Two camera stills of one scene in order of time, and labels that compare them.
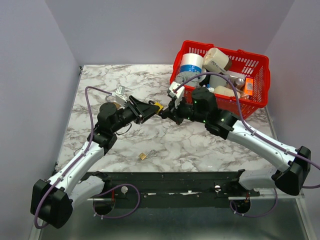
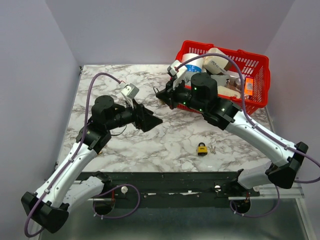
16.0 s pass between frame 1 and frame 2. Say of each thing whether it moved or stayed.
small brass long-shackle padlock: moved
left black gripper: moved
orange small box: stayed
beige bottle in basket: stayed
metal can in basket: stayed
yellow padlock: moved
